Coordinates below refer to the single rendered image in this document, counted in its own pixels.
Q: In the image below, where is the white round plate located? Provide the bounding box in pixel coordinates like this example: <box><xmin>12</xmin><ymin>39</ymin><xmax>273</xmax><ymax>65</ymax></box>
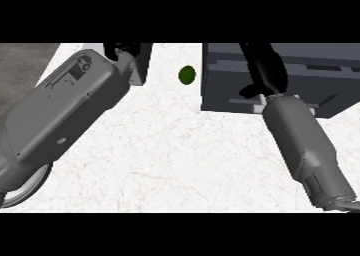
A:
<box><xmin>0</xmin><ymin>161</ymin><xmax>55</xmax><ymax>209</ymax></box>

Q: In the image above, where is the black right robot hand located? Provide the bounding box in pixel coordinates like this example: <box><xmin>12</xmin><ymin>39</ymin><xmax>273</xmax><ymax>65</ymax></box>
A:
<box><xmin>238</xmin><ymin>42</ymin><xmax>290</xmax><ymax>100</ymax></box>

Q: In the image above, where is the green can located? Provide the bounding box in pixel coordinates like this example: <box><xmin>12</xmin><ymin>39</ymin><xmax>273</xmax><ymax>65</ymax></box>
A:
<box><xmin>177</xmin><ymin>65</ymin><xmax>198</xmax><ymax>86</ymax></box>

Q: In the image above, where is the dark grey open drawer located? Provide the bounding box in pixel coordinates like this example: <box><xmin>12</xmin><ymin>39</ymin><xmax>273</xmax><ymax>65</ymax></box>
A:
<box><xmin>201</xmin><ymin>42</ymin><xmax>360</xmax><ymax>120</ymax></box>

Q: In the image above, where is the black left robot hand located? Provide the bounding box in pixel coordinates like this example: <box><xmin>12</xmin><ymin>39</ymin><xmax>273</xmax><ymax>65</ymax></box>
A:
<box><xmin>102</xmin><ymin>42</ymin><xmax>144</xmax><ymax>62</ymax></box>

